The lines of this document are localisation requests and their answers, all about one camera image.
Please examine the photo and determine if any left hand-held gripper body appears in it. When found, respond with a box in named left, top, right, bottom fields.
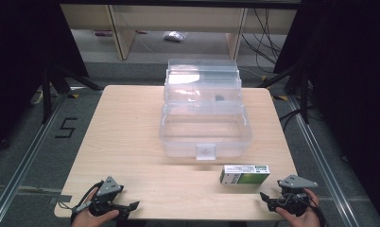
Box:
left=89, top=175, right=126, bottom=218

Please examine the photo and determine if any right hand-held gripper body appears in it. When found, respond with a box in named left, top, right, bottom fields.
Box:
left=276, top=174, right=319, bottom=218

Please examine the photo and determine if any green and white carton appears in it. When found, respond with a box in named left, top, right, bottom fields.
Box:
left=219, top=164, right=271, bottom=185

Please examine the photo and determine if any clear plastic storage box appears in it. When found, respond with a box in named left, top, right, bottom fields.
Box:
left=159, top=58, right=253, bottom=161

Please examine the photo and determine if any person's right hand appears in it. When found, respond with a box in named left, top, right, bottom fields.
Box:
left=275, top=187, right=322, bottom=227

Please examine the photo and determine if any person's left hand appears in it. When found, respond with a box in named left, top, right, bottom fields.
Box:
left=71, top=188, right=120, bottom=227

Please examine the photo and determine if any black metal stand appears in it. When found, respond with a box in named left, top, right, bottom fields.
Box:
left=257, top=61, right=311, bottom=125
left=40, top=61, right=105, bottom=125

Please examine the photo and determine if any clear plastic bag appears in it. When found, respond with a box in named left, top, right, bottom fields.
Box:
left=163, top=30, right=188, bottom=43

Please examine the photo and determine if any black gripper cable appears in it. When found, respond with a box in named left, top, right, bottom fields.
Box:
left=304, top=196, right=330, bottom=227
left=59, top=180, right=105, bottom=225

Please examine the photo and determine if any metal floor rail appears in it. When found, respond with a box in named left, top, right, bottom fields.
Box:
left=287, top=95, right=360, bottom=227
left=0, top=93, right=70, bottom=227

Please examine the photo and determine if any black floor cable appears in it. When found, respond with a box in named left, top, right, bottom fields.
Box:
left=278, top=107, right=305, bottom=131

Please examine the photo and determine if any bundle of black cables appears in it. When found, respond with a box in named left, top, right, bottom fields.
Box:
left=240, top=8, right=285, bottom=66

